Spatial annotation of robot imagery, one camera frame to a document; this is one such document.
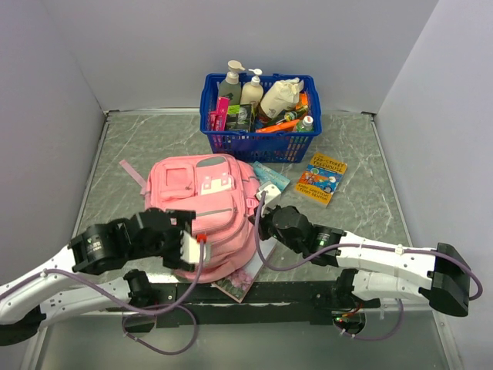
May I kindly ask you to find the pink student backpack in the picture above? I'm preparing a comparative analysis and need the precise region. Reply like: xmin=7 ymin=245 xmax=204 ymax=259
xmin=119 ymin=154 xmax=260 ymax=283

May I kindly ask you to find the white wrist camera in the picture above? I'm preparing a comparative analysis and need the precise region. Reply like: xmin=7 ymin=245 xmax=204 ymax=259
xmin=256 ymin=181 xmax=281 ymax=208
xmin=181 ymin=232 xmax=211 ymax=265

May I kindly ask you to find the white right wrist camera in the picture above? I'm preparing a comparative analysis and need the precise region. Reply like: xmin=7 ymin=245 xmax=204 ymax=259
xmin=256 ymin=181 xmax=281 ymax=208

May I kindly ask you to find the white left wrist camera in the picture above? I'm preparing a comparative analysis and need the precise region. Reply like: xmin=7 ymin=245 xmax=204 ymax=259
xmin=181 ymin=232 xmax=211 ymax=265

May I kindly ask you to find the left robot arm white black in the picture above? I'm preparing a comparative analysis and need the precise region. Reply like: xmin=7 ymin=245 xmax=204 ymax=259
xmin=1 ymin=208 xmax=210 ymax=346

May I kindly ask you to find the pink box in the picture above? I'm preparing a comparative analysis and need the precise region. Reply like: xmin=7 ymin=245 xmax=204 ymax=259
xmin=209 ymin=97 xmax=230 ymax=132

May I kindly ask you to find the black mounting base rail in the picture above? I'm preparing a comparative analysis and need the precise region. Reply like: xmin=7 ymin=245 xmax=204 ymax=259
xmin=124 ymin=281 xmax=358 ymax=333

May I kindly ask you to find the floral notebook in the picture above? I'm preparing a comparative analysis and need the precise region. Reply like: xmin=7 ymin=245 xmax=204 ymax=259
xmin=212 ymin=248 xmax=264 ymax=303

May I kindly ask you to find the teal paperback book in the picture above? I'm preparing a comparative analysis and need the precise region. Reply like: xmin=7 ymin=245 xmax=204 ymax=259
xmin=252 ymin=161 xmax=290 ymax=192

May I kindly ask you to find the small green bottle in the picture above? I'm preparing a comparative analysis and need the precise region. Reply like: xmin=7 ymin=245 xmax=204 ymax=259
xmin=284 ymin=109 xmax=308 ymax=122

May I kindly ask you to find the grey pump bottle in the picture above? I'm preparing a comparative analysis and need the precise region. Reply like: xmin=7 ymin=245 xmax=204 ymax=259
xmin=218 ymin=60 xmax=245 ymax=106

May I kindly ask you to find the black green box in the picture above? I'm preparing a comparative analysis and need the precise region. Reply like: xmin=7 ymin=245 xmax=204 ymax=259
xmin=225 ymin=104 xmax=256 ymax=132

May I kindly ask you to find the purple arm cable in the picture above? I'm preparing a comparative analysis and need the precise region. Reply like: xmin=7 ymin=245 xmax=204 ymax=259
xmin=0 ymin=240 xmax=205 ymax=355
xmin=253 ymin=192 xmax=483 ymax=342

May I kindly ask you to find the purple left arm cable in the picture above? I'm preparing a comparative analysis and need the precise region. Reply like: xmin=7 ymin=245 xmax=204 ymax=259
xmin=0 ymin=240 xmax=205 ymax=355

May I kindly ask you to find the orange toothbrush pack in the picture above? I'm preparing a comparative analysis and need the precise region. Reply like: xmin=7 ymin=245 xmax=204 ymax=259
xmin=255 ymin=119 xmax=300 ymax=134

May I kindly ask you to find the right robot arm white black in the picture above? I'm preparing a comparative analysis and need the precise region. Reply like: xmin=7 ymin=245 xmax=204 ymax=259
xmin=249 ymin=206 xmax=473 ymax=317

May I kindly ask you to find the blue plastic basket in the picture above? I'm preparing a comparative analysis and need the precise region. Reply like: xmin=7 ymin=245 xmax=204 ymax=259
xmin=200 ymin=73 xmax=322 ymax=163

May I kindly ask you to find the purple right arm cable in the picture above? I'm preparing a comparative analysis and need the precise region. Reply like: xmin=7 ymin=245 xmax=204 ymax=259
xmin=253 ymin=192 xmax=483 ymax=342

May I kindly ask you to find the yellow treehouse book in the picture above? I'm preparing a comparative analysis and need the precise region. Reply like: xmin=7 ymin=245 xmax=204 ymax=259
xmin=294 ymin=152 xmax=347 ymax=207

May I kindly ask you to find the beige drawstring pouch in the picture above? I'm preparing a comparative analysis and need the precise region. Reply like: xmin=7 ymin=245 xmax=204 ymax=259
xmin=257 ymin=77 xmax=304 ymax=122

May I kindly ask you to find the cream pump bottle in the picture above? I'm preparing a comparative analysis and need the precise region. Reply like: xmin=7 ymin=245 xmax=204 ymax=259
xmin=240 ymin=69 xmax=263 ymax=106

